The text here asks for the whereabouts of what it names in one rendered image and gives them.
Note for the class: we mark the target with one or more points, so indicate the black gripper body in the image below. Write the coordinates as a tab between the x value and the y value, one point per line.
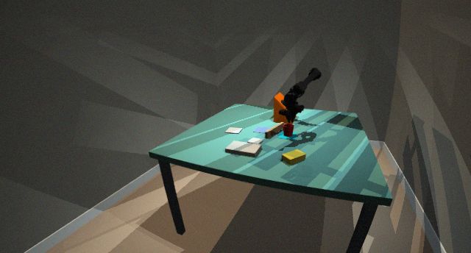
288	111

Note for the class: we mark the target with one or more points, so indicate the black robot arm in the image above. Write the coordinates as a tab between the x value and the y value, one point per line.
299	89

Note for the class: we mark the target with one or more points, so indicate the yellow rectangular block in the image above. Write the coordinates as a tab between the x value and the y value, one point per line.
293	157

